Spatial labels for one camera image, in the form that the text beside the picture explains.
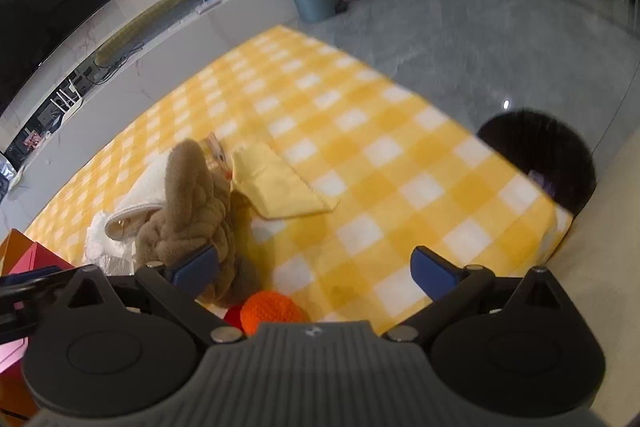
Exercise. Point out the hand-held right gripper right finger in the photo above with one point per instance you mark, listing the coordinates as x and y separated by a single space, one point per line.
430 269

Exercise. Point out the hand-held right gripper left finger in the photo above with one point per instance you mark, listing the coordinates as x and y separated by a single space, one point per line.
197 269

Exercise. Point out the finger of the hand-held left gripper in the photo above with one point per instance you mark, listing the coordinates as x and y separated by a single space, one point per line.
30 281

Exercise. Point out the brown plush toy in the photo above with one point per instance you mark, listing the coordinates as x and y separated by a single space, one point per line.
190 202

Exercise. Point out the white diaper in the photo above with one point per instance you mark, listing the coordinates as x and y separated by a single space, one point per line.
140 194

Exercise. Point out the yellow cloth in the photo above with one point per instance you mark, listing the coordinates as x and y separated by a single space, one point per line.
280 187

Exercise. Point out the red soft toy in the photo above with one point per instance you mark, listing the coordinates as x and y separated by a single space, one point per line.
232 318

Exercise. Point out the orange paper bag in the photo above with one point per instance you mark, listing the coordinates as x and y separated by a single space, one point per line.
12 252

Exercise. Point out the orange knitted ball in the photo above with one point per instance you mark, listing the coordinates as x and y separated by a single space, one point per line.
272 309

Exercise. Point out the small pink packet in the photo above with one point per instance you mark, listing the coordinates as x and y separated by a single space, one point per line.
217 152

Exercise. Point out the yellow checked blanket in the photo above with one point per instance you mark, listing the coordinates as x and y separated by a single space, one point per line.
375 132

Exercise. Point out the black fluffy round stool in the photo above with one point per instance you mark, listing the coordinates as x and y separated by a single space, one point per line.
540 152

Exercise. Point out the white router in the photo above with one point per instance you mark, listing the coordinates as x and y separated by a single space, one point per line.
66 99

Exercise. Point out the beige sofa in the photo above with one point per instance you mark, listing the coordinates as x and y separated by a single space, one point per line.
615 257

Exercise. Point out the white television cabinet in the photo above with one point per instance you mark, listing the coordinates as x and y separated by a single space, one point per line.
210 37

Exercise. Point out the long yellow patterned roll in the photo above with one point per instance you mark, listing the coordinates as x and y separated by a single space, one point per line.
140 27

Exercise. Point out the black flat television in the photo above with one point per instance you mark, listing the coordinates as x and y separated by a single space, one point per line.
45 2

